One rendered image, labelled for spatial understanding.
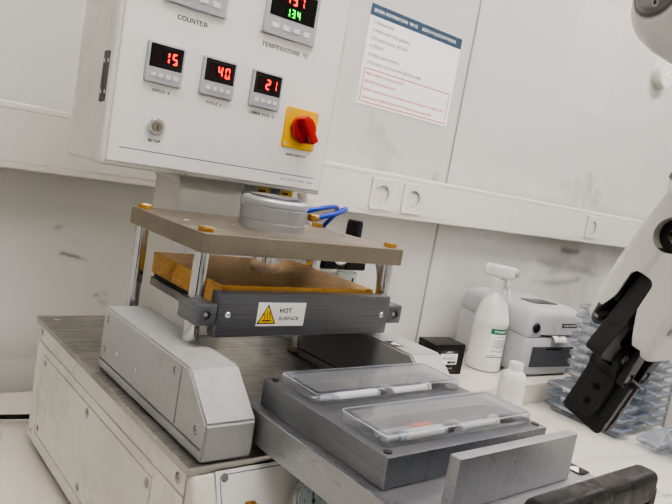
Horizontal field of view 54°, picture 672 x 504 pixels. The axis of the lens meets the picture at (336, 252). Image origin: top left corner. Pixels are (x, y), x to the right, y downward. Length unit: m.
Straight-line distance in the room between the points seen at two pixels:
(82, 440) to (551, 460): 0.51
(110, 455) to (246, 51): 0.51
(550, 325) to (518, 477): 1.12
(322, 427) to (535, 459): 0.17
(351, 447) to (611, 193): 1.91
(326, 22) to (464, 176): 0.85
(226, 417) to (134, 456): 0.13
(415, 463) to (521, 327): 1.11
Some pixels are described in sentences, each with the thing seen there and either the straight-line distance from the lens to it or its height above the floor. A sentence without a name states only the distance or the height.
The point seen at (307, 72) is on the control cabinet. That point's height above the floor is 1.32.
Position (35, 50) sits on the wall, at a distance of 1.15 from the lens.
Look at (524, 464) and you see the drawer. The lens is 0.54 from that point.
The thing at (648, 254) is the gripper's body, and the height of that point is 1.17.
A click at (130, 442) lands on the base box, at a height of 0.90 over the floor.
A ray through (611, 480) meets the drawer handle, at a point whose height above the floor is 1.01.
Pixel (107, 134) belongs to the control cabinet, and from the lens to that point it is 0.82.
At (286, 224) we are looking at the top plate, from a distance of 0.74.
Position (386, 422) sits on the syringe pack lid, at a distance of 0.53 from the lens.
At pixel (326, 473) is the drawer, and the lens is 0.53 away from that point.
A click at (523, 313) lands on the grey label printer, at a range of 1.60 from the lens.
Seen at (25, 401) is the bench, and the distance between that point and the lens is 1.17.
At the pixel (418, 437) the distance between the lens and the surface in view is 0.52.
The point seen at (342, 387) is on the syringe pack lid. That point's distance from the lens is 0.58.
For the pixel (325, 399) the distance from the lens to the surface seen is 0.56.
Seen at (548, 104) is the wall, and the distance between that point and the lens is 1.98.
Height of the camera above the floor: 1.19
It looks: 7 degrees down
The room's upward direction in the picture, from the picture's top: 10 degrees clockwise
